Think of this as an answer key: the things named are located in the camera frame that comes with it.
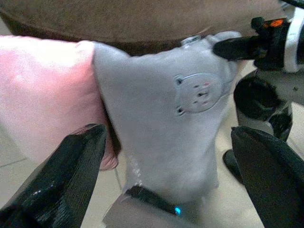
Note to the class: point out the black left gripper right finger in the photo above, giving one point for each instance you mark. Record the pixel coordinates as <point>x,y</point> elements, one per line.
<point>273,180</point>

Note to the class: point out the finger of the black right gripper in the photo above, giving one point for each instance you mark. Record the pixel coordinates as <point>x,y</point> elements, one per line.
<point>237,48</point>

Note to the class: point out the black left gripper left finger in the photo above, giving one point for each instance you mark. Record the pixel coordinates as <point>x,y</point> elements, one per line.
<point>59,180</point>

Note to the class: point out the grey pillow with bear face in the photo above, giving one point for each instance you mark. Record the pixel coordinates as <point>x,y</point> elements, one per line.
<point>152,114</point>

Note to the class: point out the pink pillow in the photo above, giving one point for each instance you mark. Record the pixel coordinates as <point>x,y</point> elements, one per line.
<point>45,95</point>

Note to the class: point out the brown sofa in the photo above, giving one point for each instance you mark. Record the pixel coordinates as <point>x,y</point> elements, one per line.
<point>133,21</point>

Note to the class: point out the black robot foot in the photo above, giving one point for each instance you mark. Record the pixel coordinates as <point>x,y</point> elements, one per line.
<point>234,166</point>

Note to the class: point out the black and silver robot leg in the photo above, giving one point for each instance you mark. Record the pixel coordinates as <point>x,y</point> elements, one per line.
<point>259,99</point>

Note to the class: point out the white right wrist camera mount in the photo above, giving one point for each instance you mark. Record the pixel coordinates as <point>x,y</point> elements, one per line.
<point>294,42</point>

